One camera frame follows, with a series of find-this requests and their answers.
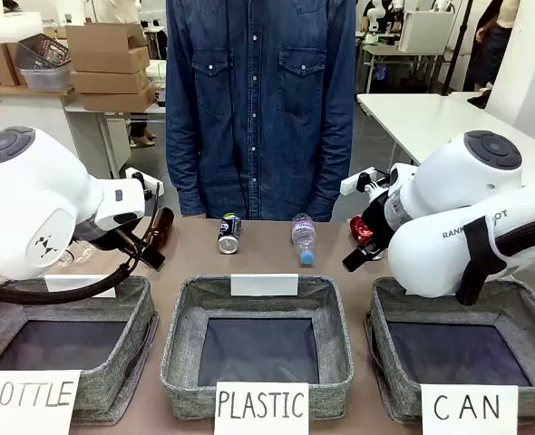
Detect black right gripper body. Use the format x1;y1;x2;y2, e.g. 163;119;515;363
361;192;404;255

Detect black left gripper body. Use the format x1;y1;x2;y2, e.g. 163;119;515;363
106;225;153;262

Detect crushed red soda can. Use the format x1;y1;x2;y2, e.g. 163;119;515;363
349;214;375;242

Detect brown glass bottle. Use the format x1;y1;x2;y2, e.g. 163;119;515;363
151;207;176;249

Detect clear plastic bottle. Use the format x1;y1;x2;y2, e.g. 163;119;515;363
57;239;94;268

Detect labelled clear water bottle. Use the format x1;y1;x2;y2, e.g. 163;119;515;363
290;212;318;266

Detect dark blue soda can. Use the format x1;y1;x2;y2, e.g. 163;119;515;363
217;213;244;256

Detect person's left forearm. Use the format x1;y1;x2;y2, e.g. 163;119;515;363
310;130;355;223

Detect person's right forearm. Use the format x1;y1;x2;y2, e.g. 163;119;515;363
165;130;207;218

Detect grey fabric bottle basket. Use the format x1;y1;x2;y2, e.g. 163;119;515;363
0;275;160;426

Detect grey fabric plastic basket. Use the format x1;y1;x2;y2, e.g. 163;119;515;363
160;273;355;421

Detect grey fabric can basket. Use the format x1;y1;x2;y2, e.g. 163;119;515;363
364;275;535;423

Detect white CAN paper sign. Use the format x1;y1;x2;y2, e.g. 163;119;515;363
420;383;520;435

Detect blank white card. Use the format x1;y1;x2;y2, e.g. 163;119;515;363
44;273;118;300
229;273;300;298

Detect large white table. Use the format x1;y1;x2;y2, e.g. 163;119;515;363
355;92;535;191

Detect flat cardboard box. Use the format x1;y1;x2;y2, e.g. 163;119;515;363
69;46;151;74
78;86;159;113
70;69;151;95

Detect person in denim shirt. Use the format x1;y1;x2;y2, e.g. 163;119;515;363
164;0;358;223

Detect grey background table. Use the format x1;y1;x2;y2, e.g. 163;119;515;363
359;41;451;94

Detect white background desk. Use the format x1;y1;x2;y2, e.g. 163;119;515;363
0;84;132;180

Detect white PLASTIC paper sign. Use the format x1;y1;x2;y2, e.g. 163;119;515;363
213;381;311;435

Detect black stand pole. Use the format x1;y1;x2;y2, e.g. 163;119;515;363
443;0;472;96

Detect white BOTTLE paper sign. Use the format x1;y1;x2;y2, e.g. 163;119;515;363
0;369;84;435

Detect white square box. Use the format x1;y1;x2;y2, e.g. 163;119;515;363
400;8;455;56

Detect open cardboard box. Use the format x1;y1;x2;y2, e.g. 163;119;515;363
64;21;150;54

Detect background person dark clothes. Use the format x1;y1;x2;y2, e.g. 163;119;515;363
463;0;521;92

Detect small brown cardboard box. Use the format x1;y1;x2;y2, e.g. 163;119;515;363
0;40;25;88

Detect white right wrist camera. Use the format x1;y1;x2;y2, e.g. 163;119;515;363
339;168;392;197

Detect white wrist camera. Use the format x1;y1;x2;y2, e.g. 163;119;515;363
339;168;392;197
124;167;161;200

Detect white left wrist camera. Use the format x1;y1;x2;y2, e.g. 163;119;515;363
124;167;161;200

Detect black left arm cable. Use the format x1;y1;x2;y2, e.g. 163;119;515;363
0;180;165;305

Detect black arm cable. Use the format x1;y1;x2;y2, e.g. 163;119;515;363
455;212;535;305
0;180;165;305

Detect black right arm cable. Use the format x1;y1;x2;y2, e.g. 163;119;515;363
455;212;535;305

